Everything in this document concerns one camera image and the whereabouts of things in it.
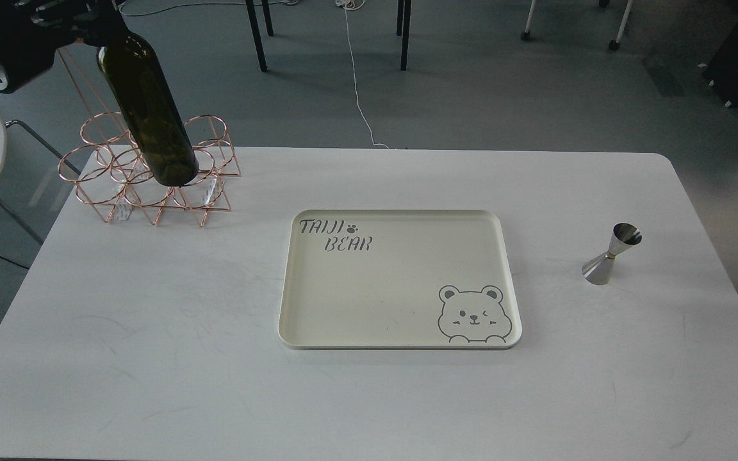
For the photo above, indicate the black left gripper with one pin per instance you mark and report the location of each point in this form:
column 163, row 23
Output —
column 32, row 31

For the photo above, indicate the cream bear serving tray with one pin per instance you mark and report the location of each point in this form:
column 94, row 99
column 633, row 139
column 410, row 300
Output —
column 398, row 279

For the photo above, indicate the white chair leg with caster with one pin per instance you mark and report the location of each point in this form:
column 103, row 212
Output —
column 615, row 43

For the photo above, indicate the black table leg right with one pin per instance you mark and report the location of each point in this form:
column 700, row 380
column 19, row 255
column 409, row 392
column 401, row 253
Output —
column 403, row 20

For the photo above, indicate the steel double jigger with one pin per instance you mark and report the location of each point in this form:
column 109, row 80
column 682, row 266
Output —
column 598, row 270

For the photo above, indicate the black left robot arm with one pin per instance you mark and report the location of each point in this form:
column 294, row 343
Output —
column 32, row 31

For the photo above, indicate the dark green wine bottle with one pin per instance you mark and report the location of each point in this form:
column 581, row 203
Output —
column 134, row 74

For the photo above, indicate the black table leg left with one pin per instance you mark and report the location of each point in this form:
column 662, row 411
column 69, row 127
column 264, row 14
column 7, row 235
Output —
column 256, row 32

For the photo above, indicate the rose gold wire wine rack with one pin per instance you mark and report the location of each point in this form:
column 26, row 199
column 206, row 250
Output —
column 108, row 173

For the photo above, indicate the black table leg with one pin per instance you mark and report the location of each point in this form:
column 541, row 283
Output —
column 256, row 32
column 403, row 20

